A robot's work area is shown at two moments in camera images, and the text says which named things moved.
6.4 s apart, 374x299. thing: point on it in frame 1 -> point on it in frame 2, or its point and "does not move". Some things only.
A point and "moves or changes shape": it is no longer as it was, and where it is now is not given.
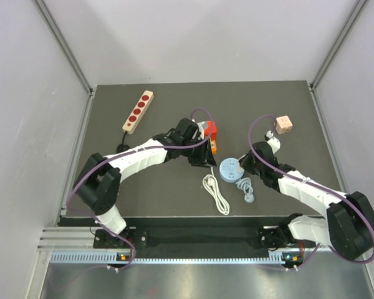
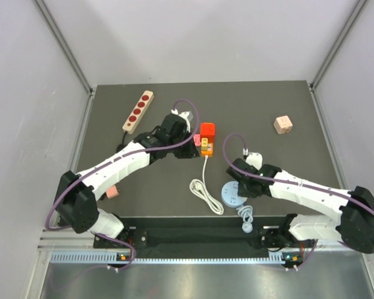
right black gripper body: [250, 166] -> [244, 191]
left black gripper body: [198, 156] -> [184, 151]
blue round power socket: [230, 170] moves or changes shape
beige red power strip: [138, 111] does not move
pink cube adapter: [283, 124] does not move
